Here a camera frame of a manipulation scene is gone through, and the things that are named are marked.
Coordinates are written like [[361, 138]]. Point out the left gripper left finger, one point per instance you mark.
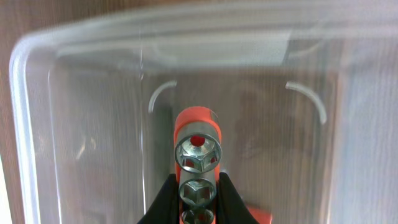
[[165, 207]]

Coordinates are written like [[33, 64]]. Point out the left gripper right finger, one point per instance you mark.
[[230, 209]]

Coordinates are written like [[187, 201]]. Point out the orange socket rail with sockets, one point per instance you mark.
[[198, 153]]

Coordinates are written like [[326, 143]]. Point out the clear plastic container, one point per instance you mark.
[[305, 93]]

